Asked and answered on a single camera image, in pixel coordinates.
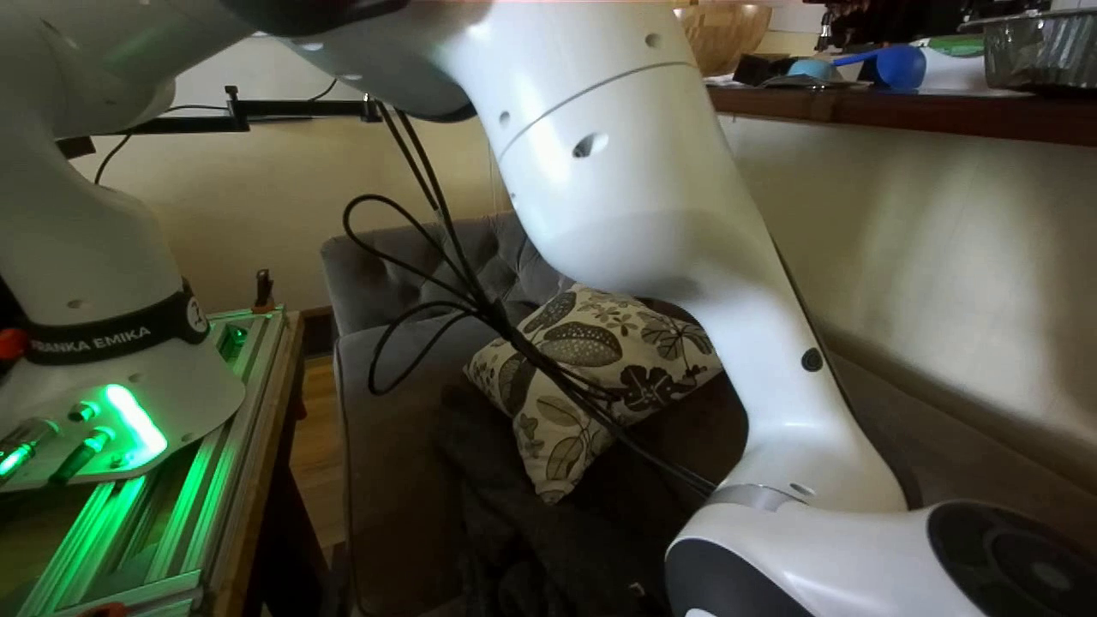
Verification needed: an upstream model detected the wooden bowl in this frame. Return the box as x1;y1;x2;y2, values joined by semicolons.
670;0;776;81

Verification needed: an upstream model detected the blue plastic cup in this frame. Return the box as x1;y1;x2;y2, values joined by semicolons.
831;45;930;95

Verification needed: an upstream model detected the aluminium frame robot table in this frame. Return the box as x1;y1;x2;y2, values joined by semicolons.
0;306;308;617

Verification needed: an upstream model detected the dark grey knit cloth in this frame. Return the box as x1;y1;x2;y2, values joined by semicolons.
432;373;746;617

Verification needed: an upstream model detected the wooden wall shelf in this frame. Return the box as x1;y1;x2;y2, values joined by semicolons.
702;81;1097;150

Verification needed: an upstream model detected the large white floral pillow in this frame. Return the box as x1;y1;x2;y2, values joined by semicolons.
460;284;725;509

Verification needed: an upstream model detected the small dark post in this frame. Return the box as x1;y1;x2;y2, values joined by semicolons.
250;268;280;319

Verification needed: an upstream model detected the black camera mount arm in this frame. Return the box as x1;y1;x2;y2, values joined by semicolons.
56;82;387;166

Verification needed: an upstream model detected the aluminium foil tray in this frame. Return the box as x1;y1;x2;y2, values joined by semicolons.
980;7;1097;95

